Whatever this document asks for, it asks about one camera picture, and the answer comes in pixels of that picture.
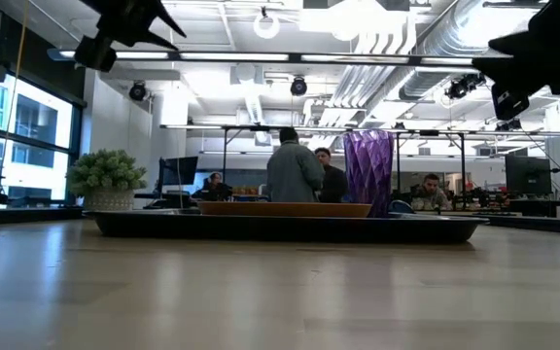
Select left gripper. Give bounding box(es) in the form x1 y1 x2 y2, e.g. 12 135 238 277
81 0 188 50

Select purple faceted plastic cup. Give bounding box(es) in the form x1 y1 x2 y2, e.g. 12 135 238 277
341 128 396 219

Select orange round plate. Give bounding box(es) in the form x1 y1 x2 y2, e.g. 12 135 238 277
196 200 373 219

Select black plastic serving tray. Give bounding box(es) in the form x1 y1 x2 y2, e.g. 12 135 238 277
83 209 490 245

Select overhead LED light bar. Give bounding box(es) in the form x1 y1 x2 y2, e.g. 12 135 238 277
49 47 514 67

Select black computer monitor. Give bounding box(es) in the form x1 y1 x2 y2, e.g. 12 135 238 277
157 156 199 188
505 154 552 196

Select white ceiling pipes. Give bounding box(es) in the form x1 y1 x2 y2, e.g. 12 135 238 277
331 28 417 109

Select green plant in white pot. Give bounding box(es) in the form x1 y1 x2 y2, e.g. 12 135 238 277
67 148 149 212

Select person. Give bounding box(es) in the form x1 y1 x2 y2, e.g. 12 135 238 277
314 147 349 204
191 171 233 202
265 126 326 204
410 173 454 212

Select blue chair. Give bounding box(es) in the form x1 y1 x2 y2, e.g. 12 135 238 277
389 198 415 215

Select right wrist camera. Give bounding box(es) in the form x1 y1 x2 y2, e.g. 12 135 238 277
491 82 531 122

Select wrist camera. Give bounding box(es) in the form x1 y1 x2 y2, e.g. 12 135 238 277
491 82 531 122
74 36 119 73

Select silver ceiling air duct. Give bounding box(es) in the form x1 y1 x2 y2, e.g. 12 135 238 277
399 0 548 101

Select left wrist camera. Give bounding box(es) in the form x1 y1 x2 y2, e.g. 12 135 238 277
74 36 119 73

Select white ring pendant lamp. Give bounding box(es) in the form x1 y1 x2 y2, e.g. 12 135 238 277
253 12 281 40

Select dark window frame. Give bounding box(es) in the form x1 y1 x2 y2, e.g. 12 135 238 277
0 57 88 208

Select black distant workstation frame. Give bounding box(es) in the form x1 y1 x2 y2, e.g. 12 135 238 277
221 124 469 198

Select yellow hanging cable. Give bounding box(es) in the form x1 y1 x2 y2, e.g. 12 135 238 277
5 0 31 147

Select black aluminium table frame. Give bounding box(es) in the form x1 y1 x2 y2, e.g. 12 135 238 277
0 204 560 238

